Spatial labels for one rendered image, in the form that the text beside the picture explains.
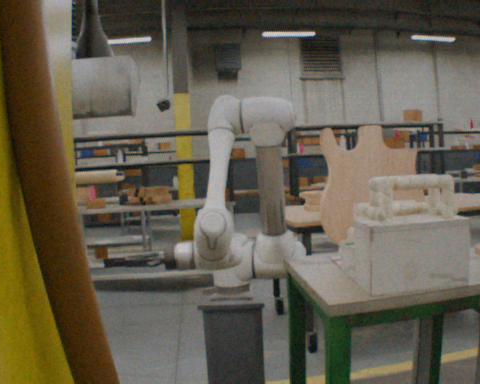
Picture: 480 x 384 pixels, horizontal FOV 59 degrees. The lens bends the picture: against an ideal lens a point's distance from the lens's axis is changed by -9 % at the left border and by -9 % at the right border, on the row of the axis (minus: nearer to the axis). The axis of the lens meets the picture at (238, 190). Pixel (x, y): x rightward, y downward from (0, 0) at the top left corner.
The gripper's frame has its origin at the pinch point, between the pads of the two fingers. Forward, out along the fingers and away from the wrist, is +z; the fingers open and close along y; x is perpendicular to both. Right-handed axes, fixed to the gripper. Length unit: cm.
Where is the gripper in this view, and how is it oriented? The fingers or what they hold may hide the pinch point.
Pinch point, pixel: (114, 262)
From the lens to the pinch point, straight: 152.1
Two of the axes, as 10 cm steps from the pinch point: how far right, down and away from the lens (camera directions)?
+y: -1.0, -0.4, 9.9
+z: -9.9, 0.8, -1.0
